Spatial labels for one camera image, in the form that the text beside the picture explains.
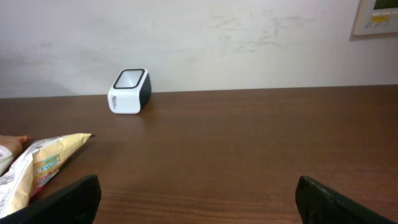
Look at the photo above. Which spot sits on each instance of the white black barcode scanner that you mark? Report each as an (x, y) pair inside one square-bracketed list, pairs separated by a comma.
[(130, 92)]

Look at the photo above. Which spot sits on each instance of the cream yellow snack bag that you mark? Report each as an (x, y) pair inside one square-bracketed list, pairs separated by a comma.
[(30, 171)]

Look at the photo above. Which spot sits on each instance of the human hand red nails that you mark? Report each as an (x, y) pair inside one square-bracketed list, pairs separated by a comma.
[(13, 145)]

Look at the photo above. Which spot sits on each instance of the white tube with cork cap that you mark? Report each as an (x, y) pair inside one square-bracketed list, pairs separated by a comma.
[(6, 159)]

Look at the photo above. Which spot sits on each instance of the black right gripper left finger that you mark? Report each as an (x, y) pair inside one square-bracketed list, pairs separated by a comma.
[(76, 204)]

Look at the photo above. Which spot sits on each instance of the beige wall control panel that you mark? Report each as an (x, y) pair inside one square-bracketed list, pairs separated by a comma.
[(376, 17)]

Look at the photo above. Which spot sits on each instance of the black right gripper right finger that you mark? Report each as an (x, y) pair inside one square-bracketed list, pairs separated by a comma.
[(319, 204)]

